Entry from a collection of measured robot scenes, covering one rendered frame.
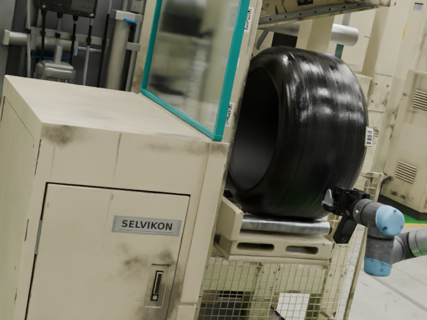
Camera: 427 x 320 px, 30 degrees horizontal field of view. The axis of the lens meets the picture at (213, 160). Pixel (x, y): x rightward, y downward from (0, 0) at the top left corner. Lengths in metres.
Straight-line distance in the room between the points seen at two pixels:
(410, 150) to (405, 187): 0.33
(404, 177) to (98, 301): 5.76
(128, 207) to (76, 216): 0.11
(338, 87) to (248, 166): 0.54
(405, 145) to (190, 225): 5.68
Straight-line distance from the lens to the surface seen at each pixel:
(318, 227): 2.59
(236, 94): 2.43
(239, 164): 2.81
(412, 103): 7.29
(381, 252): 2.20
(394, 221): 2.17
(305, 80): 2.40
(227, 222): 2.45
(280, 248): 2.52
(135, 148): 1.62
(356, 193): 2.33
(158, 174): 1.64
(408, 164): 7.26
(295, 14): 2.91
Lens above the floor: 1.57
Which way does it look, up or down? 12 degrees down
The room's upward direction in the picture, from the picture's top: 11 degrees clockwise
